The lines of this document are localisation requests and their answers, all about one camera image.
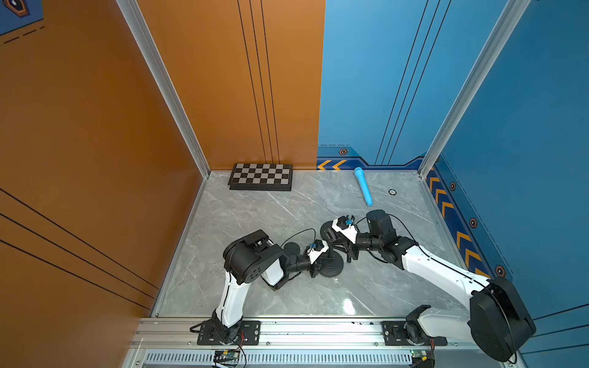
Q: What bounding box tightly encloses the black round stand base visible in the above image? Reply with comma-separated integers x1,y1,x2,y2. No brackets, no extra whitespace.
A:
318,253,344,278

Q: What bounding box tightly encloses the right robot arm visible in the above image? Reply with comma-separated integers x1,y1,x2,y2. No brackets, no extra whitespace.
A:
320,209,536,363

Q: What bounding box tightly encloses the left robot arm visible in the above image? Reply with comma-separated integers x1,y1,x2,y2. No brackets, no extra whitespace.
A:
211,230,332,344

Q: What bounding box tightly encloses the light blue toy microphone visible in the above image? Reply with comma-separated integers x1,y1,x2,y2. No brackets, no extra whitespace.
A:
354,167,374,207

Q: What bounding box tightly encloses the black white checkerboard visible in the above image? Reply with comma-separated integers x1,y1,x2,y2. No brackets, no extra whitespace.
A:
228,163,293,191

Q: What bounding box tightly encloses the right green circuit board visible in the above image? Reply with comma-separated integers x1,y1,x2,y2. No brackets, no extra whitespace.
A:
409,350,436,368

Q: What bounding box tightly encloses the green circuit board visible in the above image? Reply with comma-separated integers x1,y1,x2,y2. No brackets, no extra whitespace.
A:
213,350,241,367
409,350,436,368

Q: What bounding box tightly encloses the left green circuit board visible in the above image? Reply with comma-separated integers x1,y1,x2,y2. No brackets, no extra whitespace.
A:
213,350,241,367

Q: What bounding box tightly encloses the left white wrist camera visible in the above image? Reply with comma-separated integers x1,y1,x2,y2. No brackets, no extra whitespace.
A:
305,239,329,265

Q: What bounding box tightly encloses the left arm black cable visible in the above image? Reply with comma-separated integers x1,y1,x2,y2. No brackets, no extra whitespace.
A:
280,228,318,251

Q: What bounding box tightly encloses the aluminium rail frame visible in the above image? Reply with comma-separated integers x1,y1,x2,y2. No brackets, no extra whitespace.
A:
122,317,502,367

